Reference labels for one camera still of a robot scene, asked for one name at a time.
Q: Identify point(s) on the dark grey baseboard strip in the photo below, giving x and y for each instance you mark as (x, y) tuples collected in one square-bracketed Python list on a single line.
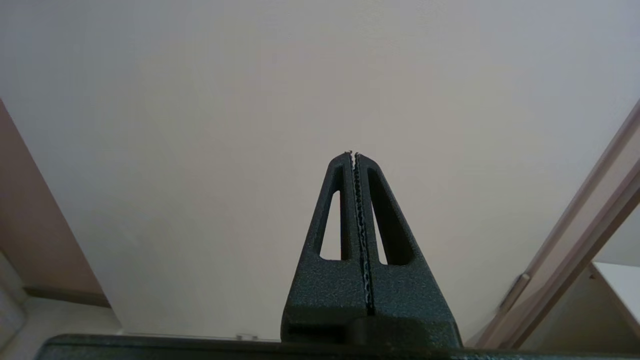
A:
[(65, 296)]

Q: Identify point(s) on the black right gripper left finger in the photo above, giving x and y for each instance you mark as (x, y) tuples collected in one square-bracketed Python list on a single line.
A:
[(325, 300)]

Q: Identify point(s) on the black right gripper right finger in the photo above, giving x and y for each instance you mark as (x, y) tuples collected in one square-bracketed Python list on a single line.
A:
[(410, 305)]

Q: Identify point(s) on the small metal trim hinge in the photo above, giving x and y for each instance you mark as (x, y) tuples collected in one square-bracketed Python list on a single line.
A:
[(515, 291)]

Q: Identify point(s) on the white shelf board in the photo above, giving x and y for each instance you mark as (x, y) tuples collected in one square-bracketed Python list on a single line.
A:
[(620, 285)]

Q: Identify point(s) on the white door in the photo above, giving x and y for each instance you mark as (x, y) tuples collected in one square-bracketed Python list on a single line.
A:
[(250, 100)]

